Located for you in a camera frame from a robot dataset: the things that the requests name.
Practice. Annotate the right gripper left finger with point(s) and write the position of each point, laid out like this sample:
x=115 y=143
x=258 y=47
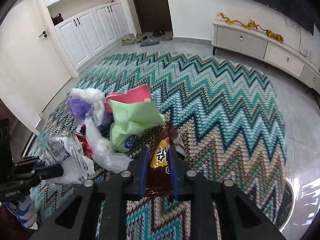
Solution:
x=98 y=210

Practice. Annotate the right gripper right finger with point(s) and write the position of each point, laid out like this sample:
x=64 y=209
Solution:
x=218 y=210

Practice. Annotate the clear plastic bag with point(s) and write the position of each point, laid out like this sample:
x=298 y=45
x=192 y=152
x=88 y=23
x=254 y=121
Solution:
x=102 y=150

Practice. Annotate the white printed plastic bag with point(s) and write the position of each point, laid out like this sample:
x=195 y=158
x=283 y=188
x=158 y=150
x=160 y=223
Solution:
x=65 y=149

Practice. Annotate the dark brown snack bag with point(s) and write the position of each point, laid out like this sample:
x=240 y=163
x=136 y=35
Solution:
x=158 y=181

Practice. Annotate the red snack bag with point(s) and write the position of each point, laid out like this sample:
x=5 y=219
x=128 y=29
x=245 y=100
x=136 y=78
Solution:
x=81 y=135

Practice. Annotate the green paper wrapper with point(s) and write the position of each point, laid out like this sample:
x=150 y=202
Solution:
x=131 y=120

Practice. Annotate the pink plastic bag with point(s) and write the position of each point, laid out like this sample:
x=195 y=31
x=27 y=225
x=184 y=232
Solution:
x=137 y=94

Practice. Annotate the dark red sleeve forearm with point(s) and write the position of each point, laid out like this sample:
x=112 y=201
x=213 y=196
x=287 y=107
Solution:
x=10 y=227

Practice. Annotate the white round trash bin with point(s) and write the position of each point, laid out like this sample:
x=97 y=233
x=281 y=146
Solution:
x=286 y=207

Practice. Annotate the left blue white gloved hand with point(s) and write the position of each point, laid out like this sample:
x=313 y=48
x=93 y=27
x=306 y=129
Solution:
x=24 y=210

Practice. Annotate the zigzag patterned rug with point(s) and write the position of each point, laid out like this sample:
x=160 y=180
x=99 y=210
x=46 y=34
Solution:
x=226 y=113

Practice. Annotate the cream interior door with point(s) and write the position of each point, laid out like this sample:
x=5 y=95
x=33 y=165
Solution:
x=31 y=71

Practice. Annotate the beige shoes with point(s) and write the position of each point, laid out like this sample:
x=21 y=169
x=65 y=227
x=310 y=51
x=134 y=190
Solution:
x=128 y=41

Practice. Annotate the grey slipper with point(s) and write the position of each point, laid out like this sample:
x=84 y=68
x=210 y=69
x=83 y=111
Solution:
x=148 y=41

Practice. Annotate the black bag on shelf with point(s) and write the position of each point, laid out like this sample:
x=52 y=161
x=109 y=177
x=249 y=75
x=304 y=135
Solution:
x=57 y=19

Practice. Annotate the brown door mat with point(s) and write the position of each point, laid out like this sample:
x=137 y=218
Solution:
x=167 y=36

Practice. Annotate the white shoe cabinet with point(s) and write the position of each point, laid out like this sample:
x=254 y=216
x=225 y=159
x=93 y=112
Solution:
x=89 y=26

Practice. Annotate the white tv cabinet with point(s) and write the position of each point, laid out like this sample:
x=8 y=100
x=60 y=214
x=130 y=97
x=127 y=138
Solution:
x=258 y=46

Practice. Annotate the golden dragon ornament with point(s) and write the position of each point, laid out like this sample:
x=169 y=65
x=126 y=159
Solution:
x=251 y=24

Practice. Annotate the dark brown entrance door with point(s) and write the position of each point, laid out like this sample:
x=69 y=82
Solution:
x=153 y=15

